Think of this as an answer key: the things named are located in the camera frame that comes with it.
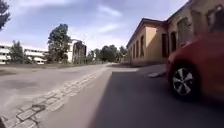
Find small tree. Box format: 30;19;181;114
8;40;33;65

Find yellow brick building with chimney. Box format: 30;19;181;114
166;0;224;63

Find red car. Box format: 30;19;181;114
165;31;224;103

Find tall building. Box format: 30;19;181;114
66;39;88;64

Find cobblestone strip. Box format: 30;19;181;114
0;66;109;128

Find grey paved forecourt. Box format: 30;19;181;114
36;64;224;128

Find pale kerb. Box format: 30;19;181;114
148;69;168;79

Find grass field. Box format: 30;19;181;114
0;62;101;76

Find grey asphalt road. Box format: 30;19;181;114
0;63;108;116

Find white building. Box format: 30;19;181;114
0;43;49;65

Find row of distant trees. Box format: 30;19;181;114
86;44;129;64

